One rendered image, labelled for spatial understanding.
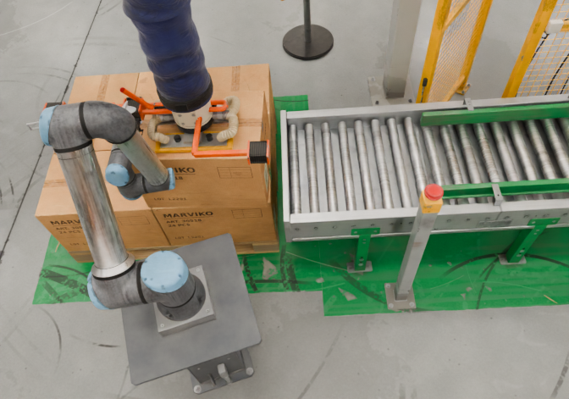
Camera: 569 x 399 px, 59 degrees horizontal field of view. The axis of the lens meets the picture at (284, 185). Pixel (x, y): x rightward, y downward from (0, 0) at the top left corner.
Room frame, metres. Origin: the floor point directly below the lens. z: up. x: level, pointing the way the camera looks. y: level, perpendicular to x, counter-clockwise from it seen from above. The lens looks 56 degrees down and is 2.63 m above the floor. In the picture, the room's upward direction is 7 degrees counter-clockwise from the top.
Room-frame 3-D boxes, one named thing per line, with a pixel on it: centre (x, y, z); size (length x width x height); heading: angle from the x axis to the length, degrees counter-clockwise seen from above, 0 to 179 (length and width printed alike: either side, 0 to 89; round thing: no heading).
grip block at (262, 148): (1.23, 0.09, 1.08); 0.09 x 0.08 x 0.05; 174
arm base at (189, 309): (0.78, 0.45, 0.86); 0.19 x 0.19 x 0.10
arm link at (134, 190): (1.23, 0.63, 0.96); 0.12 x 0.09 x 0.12; 92
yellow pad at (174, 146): (1.42, 0.37, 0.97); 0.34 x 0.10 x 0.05; 84
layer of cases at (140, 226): (1.87, 0.64, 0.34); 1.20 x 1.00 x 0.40; 86
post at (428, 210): (0.98, -0.55, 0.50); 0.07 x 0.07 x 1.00; 86
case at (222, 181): (1.54, 0.36, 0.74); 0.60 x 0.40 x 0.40; 82
